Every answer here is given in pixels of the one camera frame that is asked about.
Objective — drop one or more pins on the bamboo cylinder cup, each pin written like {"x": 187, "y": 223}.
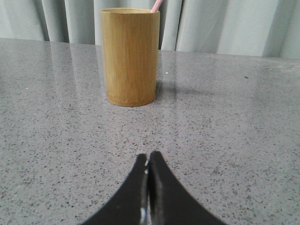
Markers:
{"x": 130, "y": 38}

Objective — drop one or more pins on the grey curtain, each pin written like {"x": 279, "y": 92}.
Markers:
{"x": 268, "y": 28}

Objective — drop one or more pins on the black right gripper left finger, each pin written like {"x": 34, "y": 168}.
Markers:
{"x": 129, "y": 205}

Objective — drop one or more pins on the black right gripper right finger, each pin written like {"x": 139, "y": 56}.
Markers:
{"x": 170, "y": 202}

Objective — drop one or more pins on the pink chopstick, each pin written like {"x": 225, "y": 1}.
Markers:
{"x": 156, "y": 6}

